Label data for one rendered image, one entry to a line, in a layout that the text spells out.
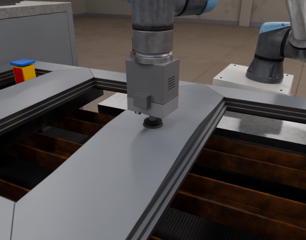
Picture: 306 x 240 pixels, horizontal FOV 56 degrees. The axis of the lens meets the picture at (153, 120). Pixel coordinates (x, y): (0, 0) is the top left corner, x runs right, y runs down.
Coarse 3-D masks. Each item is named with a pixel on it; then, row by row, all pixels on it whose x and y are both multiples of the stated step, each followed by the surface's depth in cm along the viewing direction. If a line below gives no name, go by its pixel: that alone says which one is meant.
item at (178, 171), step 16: (0, 80) 102; (96, 80) 98; (112, 80) 95; (64, 96) 85; (16, 112) 71; (32, 112) 75; (224, 112) 78; (256, 112) 77; (272, 112) 76; (288, 112) 74; (304, 112) 73; (0, 128) 67; (208, 128) 66; (192, 144) 58; (176, 160) 52; (192, 160) 56; (176, 176) 49; (160, 192) 45; (176, 192) 48; (160, 208) 44; (144, 224) 40
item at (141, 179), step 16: (80, 160) 50; (96, 160) 50; (112, 160) 50; (128, 160) 50; (80, 176) 47; (96, 176) 47; (112, 176) 46; (128, 176) 46; (144, 176) 46; (160, 176) 46; (128, 192) 43; (144, 192) 43
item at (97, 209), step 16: (48, 176) 47; (64, 176) 47; (32, 192) 44; (48, 192) 44; (64, 192) 44; (80, 192) 43; (96, 192) 43; (112, 192) 43; (32, 208) 41; (48, 208) 41; (64, 208) 41; (80, 208) 41; (96, 208) 40; (112, 208) 40; (128, 208) 40; (144, 208) 40; (80, 224) 38; (96, 224) 38; (112, 224) 38; (128, 224) 38
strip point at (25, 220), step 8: (16, 208) 41; (24, 208) 41; (16, 216) 39; (24, 216) 39; (32, 216) 39; (40, 216) 39; (48, 216) 39; (16, 224) 38; (24, 224) 38; (32, 224) 38; (40, 224) 38; (48, 224) 38; (56, 224) 38; (64, 224) 38; (16, 232) 37; (24, 232) 37; (32, 232) 37; (40, 232) 37; (48, 232) 37; (56, 232) 37; (64, 232) 37; (72, 232) 37; (80, 232) 37; (88, 232) 37
